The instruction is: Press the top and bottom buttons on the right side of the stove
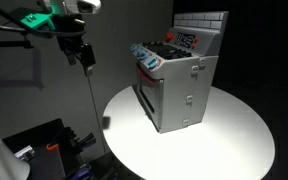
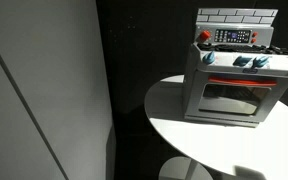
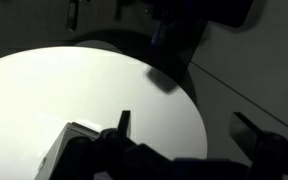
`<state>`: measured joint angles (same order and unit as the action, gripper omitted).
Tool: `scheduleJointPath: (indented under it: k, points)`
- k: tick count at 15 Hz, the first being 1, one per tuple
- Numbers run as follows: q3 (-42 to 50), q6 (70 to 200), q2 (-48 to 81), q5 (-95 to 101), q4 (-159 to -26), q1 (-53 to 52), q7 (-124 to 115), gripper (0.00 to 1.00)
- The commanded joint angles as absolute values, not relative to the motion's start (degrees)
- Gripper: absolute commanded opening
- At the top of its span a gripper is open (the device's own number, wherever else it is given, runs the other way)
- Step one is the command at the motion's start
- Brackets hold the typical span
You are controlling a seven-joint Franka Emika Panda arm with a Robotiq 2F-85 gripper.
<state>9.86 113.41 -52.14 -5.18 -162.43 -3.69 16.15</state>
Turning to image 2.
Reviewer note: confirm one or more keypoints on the gray toy stove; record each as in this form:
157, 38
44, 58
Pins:
194, 96

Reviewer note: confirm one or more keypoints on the blue stove knob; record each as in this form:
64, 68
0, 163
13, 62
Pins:
261, 61
242, 61
209, 58

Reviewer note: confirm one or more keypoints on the red stove knob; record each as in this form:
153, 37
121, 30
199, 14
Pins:
204, 35

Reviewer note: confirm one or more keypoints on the small red stove button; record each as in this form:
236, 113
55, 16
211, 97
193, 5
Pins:
253, 40
254, 34

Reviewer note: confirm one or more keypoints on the round white table base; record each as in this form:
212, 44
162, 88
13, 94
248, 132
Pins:
177, 170

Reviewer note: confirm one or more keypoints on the round white table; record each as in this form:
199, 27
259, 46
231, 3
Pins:
237, 146

